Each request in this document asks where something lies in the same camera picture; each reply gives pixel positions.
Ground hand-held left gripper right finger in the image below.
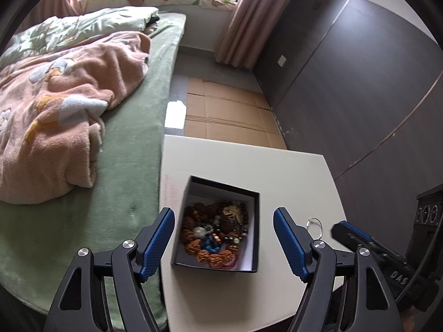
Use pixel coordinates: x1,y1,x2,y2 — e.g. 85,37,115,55
273,207,406,332

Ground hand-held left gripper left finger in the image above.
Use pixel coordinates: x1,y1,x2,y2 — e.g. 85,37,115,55
43,207,176,332

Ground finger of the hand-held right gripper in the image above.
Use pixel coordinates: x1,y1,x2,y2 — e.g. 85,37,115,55
330,220,418,286

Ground black jewelry box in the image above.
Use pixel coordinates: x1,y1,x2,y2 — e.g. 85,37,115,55
172,176,260,273

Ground silver hoop earring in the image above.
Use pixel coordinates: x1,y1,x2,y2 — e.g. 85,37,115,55
306,217,324,239

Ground pile of mixed bead jewelry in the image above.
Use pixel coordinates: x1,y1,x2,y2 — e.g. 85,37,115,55
179,201,250,270

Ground green bed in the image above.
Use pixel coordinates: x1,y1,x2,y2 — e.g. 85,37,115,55
0,11,188,332

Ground white square table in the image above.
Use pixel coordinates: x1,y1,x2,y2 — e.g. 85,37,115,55
158,135,349,332

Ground flat cardboard sheets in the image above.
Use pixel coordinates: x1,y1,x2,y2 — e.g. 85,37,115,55
185,77,289,150

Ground pink fleece blanket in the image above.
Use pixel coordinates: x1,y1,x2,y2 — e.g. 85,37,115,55
0,31,152,204

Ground pale green duvet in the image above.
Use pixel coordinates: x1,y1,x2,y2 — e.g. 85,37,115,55
0,6,160,66

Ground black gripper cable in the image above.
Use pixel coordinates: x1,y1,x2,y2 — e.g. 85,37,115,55
395,261,443,307

